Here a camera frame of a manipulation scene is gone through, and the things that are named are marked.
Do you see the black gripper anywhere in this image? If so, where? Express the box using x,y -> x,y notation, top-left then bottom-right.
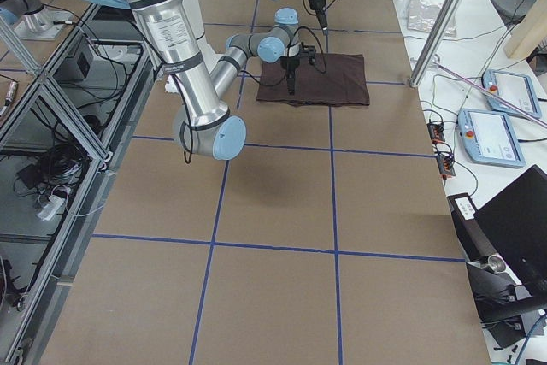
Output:
282,56 -> 300,95
308,0 -> 328,33

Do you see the dark brown t-shirt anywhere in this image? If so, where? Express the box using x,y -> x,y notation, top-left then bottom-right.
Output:
256,53 -> 370,107

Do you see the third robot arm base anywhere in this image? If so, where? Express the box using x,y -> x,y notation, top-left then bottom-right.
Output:
1,0 -> 73,41

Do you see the clear plastic bag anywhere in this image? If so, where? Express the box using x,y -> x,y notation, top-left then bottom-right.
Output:
406,0 -> 443,32

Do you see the white reacher grabber tool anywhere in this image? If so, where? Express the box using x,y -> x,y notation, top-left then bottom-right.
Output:
428,55 -> 547,129

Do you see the black power strip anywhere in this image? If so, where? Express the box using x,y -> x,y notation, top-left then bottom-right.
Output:
426,121 -> 456,180

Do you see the near blue teach pendant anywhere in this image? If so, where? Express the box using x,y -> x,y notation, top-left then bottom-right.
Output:
457,109 -> 526,168

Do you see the blue teach pendant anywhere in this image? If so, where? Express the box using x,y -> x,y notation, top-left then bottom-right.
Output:
457,109 -> 526,168
482,69 -> 542,119

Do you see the far blue teach pendant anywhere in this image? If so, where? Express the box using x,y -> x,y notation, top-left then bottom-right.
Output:
482,69 -> 542,119

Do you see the black laptop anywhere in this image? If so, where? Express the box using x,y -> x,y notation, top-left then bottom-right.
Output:
475,165 -> 546,293

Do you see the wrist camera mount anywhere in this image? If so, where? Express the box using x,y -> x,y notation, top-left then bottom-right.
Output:
297,42 -> 316,66

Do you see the aluminium frame post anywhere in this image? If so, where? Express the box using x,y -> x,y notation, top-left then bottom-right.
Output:
409,0 -> 462,87

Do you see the aluminium frame structure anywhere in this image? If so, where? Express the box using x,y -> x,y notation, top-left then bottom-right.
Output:
1,5 -> 153,364

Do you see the black camera stand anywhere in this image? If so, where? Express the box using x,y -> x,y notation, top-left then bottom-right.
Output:
447,193 -> 546,348

